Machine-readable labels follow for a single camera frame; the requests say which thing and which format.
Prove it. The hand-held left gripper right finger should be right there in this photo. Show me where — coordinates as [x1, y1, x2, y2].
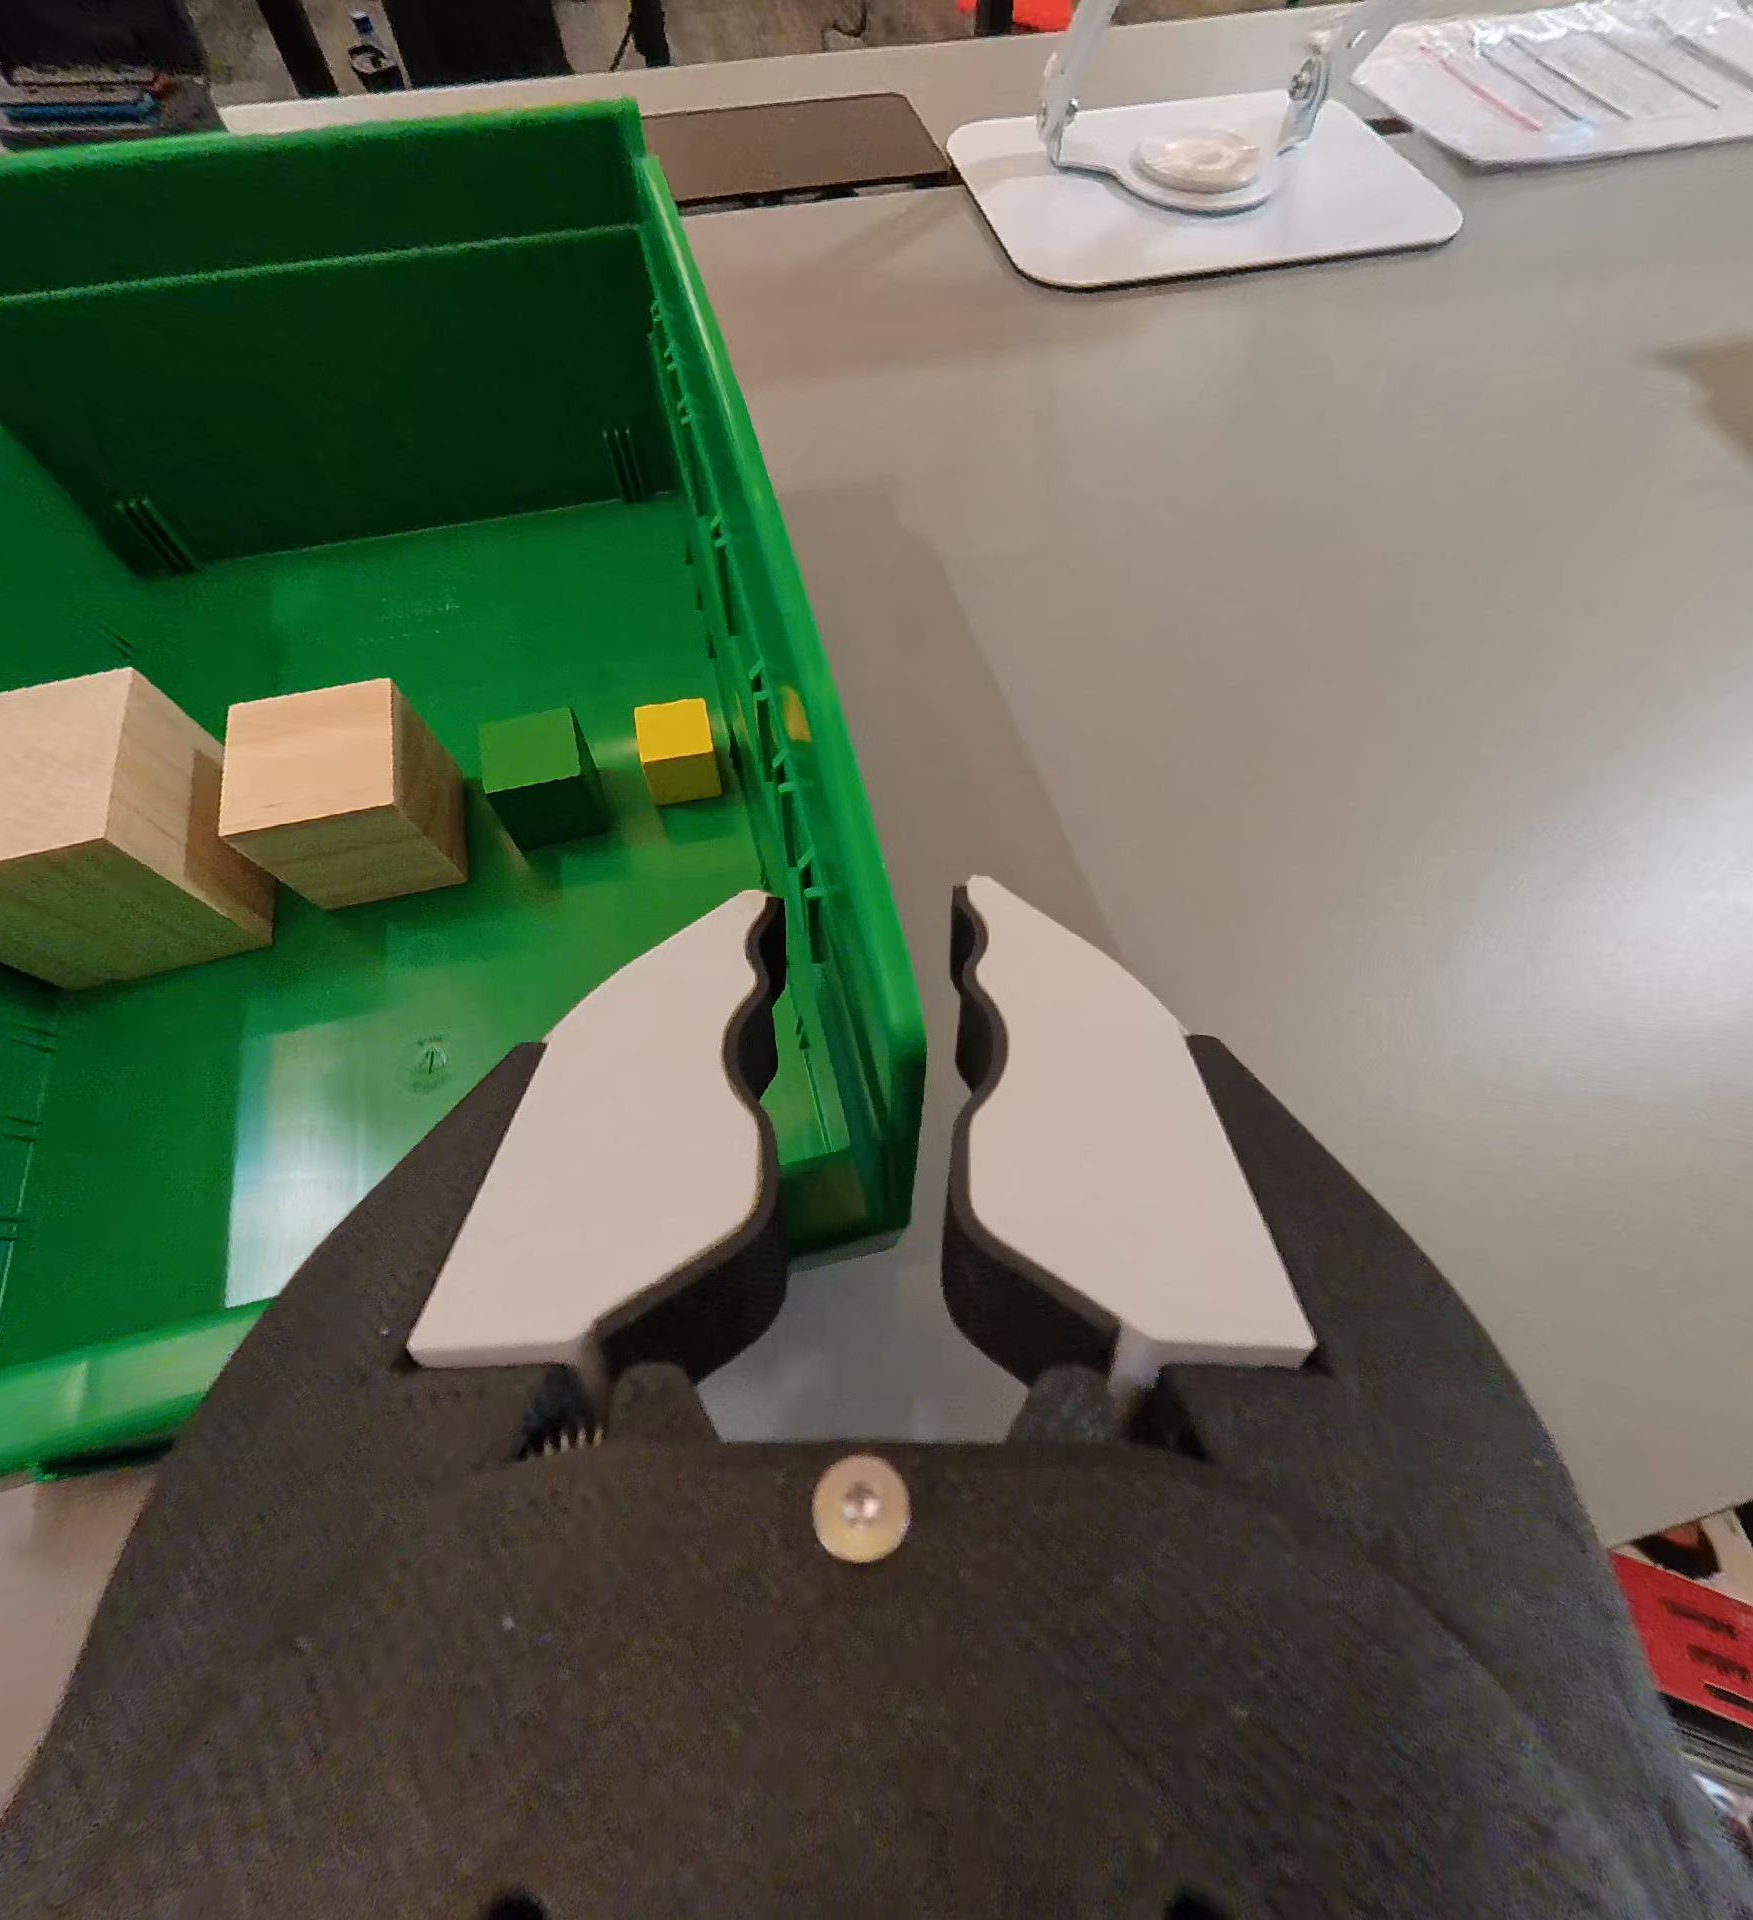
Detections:
[942, 876, 1320, 1421]

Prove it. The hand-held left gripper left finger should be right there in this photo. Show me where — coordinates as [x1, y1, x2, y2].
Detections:
[407, 887, 791, 1421]

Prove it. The small green cube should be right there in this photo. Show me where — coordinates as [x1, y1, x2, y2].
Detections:
[476, 706, 612, 853]

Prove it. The small yellow cube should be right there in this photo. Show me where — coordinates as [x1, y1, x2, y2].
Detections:
[631, 696, 726, 809]

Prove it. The medium wooden cube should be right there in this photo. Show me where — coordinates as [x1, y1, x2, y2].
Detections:
[217, 675, 470, 913]

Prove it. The large wooden cube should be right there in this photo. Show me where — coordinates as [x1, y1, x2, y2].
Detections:
[0, 666, 278, 994]

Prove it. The green plastic bin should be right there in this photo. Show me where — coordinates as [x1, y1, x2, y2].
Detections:
[0, 96, 926, 1505]

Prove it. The grey desk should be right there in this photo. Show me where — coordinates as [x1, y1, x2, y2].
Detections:
[0, 22, 1753, 1920]

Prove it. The red and black box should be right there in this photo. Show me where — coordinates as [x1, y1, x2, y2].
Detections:
[1609, 1512, 1753, 1768]

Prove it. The white document stand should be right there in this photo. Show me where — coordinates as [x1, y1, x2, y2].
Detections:
[945, 0, 1466, 291]

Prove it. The laminated paper sheet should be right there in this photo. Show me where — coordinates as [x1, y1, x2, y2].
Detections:
[1350, 0, 1753, 168]

